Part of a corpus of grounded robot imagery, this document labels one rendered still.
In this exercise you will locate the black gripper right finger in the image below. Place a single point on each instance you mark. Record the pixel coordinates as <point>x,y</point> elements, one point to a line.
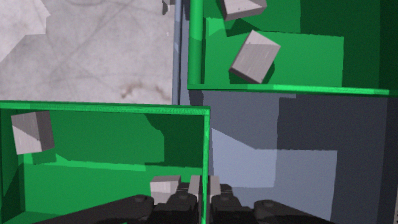
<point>223,207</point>

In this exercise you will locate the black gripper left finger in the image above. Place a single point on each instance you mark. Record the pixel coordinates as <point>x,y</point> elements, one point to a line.
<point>136,209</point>

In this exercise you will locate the green bin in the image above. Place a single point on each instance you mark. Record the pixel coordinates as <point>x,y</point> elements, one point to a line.
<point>327,46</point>
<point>101,154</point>

